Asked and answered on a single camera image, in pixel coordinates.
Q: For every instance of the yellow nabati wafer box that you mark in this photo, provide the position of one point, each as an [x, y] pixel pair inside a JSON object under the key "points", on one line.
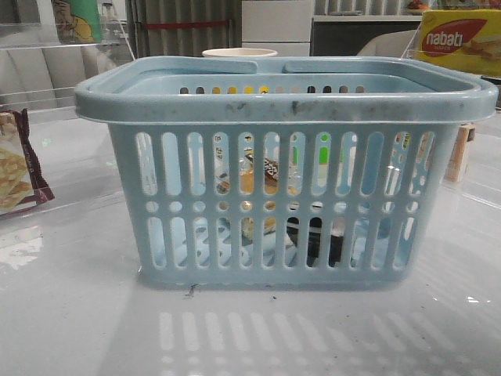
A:
{"points": [[462, 40]]}

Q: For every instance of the light blue plastic basket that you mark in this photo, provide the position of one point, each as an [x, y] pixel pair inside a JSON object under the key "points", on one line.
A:
{"points": [[371, 136]]}

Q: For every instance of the green cartoon snack canister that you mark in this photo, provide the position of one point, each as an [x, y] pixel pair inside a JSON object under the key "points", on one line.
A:
{"points": [[77, 21]]}

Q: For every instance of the clear acrylic display shelf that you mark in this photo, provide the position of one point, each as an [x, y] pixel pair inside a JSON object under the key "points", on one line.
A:
{"points": [[38, 71]]}

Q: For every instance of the grey armchair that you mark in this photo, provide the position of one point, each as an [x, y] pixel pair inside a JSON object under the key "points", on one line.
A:
{"points": [[389, 45]]}

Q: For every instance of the dark grey cabinet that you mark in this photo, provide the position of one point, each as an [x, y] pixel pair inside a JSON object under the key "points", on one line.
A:
{"points": [[349, 37]]}

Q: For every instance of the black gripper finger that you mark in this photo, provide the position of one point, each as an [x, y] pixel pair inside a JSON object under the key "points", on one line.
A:
{"points": [[314, 238]]}

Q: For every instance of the yellow popcorn paper cup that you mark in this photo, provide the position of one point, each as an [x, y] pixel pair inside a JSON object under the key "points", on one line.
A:
{"points": [[239, 52]]}

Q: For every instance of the small wooden block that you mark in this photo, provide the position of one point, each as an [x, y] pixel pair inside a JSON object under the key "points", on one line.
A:
{"points": [[458, 162]]}

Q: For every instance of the brown almond cookie snack bag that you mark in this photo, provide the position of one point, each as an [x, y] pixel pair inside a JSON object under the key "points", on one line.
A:
{"points": [[22, 183]]}

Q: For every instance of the bread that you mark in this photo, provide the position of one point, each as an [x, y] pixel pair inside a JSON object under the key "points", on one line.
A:
{"points": [[269, 176]]}

